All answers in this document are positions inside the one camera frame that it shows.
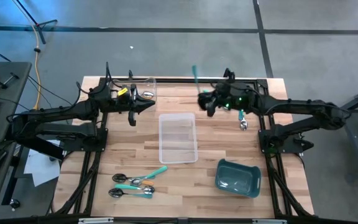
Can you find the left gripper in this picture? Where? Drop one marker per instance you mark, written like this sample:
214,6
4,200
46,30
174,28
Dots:
120,104

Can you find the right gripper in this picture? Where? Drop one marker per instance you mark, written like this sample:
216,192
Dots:
228,96

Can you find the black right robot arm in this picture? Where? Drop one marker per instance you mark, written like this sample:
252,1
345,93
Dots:
291,103

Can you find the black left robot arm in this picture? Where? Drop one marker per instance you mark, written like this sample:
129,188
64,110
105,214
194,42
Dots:
73,109

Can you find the yellow tape tag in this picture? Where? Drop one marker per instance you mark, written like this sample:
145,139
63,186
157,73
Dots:
122,91

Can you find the clear rectangular plastic bin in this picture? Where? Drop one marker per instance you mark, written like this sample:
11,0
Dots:
179,140

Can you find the teal plastic bin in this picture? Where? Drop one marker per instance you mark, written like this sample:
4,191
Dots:
238,179

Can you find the white paper sheet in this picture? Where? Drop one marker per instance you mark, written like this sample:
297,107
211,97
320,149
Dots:
42,165

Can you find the black tripod stand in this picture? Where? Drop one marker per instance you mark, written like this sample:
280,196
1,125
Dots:
42,35

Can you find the grey office desk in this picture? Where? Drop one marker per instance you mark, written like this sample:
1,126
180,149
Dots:
8,77

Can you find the black aluminium rig frame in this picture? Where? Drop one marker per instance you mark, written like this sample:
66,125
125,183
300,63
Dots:
182,80

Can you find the black frame clamp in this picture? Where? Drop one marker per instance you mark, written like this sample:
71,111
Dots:
228,74
130,74

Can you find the silver mounting bracket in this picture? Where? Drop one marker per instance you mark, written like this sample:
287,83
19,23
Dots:
95,220
269,221

